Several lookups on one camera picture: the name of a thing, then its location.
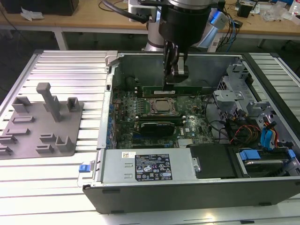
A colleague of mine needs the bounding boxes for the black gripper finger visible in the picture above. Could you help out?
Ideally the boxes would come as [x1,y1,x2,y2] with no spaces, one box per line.
[172,52,189,83]
[163,40,179,91]

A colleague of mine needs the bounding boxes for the green RAM stick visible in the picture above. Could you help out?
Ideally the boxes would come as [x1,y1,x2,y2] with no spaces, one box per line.
[142,90,178,98]
[142,85,203,94]

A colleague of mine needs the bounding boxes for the black RAM slot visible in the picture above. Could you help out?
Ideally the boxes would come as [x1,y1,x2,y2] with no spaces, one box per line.
[135,113,182,119]
[138,118,184,125]

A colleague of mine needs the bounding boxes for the silver CPU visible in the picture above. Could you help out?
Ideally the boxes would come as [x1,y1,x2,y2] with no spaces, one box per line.
[154,99,171,111]

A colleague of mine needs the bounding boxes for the green motherboard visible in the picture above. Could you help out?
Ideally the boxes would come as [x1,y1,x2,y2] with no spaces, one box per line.
[110,90,215,150]

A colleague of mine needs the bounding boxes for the metal drive cage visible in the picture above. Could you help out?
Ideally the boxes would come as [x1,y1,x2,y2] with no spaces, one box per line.
[212,62,255,118]

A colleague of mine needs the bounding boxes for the black graphics card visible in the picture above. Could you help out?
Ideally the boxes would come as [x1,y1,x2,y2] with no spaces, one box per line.
[140,121,176,137]

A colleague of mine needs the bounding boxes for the small black device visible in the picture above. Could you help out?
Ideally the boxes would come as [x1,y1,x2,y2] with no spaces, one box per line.
[236,0,255,17]

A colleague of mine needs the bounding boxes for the silver finned heatsink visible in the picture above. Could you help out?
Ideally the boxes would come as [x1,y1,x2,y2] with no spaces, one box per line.
[177,138,195,148]

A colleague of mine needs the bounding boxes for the clear plastic bag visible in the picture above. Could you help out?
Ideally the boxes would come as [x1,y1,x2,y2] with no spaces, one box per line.
[259,3,283,22]

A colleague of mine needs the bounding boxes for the black plastic shroud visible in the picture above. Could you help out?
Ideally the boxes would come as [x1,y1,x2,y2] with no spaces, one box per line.
[187,144,237,180]

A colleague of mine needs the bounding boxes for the blue disk carrier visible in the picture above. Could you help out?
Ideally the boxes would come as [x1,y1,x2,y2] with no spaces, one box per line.
[236,150,296,179]

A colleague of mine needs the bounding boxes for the silver power supply box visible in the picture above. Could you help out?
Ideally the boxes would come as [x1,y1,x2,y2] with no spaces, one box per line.
[99,148,196,184]

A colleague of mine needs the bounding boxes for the black hard disk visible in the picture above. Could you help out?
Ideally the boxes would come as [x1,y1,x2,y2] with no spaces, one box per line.
[243,159,286,177]

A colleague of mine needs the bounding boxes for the open black PC case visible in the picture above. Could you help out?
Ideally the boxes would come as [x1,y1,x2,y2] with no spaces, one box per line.
[82,50,300,215]

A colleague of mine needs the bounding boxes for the large black box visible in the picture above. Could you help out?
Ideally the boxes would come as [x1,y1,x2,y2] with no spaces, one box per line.
[4,0,79,16]

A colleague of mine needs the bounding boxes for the gray parts rack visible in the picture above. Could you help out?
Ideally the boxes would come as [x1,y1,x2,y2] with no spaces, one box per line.
[0,82,84,160]

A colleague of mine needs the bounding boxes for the crumpled white paper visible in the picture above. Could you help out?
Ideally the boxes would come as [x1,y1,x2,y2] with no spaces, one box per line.
[20,6,45,21]

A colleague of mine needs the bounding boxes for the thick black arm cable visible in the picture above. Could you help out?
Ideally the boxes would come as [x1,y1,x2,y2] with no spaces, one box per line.
[102,0,150,24]

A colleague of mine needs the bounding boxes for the wooden desk white frame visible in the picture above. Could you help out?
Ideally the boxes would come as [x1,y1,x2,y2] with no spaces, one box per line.
[225,9,300,49]
[0,7,150,51]

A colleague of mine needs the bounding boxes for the red yellow wire bundle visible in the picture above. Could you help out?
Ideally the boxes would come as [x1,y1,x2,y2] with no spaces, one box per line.
[228,124,262,144]

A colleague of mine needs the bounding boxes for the blue flat wire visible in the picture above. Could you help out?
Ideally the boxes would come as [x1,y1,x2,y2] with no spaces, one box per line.
[262,120,276,152]

